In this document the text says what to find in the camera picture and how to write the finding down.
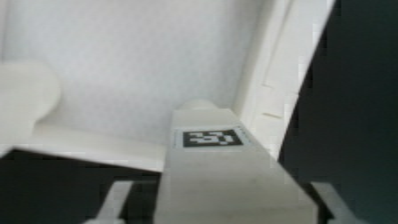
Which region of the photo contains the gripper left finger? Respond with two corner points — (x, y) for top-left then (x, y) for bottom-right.
(81, 179), (161, 224)

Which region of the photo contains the white desk tabletop tray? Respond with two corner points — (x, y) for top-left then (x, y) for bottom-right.
(0, 0), (337, 170)

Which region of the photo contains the white leg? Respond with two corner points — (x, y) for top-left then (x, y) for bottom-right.
(154, 99), (317, 224)
(0, 61), (61, 153)

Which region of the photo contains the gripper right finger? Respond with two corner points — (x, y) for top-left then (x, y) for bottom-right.
(307, 182), (369, 224)

